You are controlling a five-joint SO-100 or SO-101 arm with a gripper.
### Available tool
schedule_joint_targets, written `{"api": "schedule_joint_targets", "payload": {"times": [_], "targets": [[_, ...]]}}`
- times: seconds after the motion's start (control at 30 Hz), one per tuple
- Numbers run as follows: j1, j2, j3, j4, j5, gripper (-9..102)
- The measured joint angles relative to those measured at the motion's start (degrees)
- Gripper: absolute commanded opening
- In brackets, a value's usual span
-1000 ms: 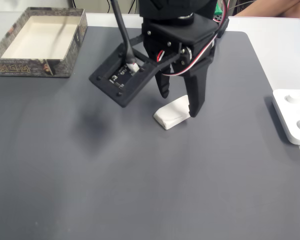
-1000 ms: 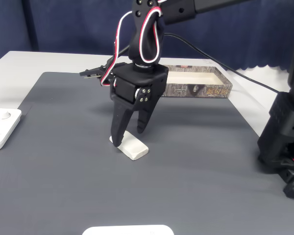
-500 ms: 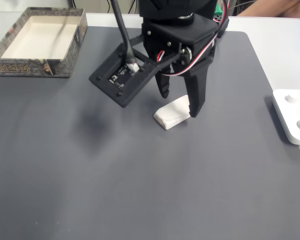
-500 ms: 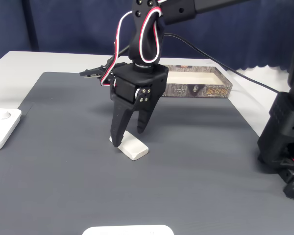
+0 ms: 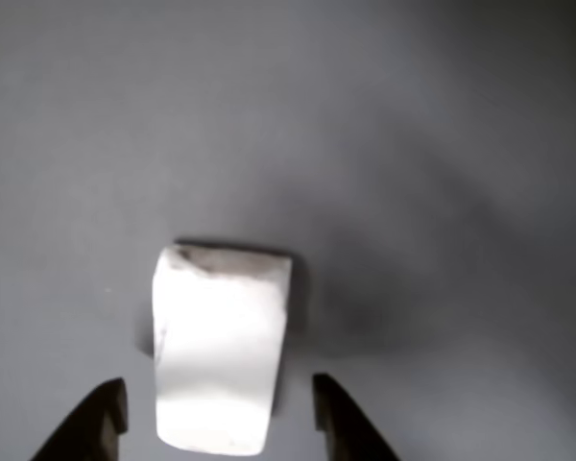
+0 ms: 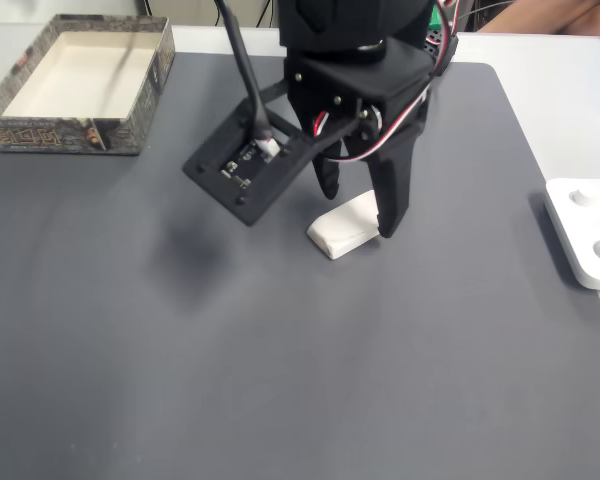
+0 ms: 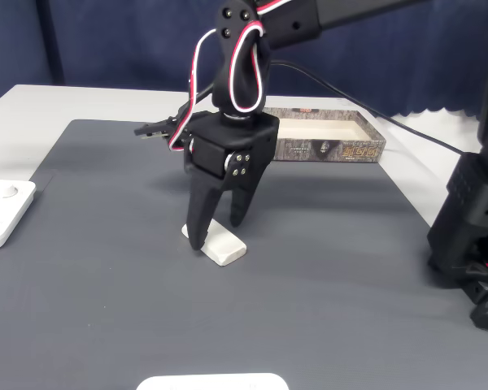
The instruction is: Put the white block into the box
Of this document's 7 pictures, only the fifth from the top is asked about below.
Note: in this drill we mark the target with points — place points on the white block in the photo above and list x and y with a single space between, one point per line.
221 346

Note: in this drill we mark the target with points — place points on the grey desk mat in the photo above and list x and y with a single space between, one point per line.
365 120

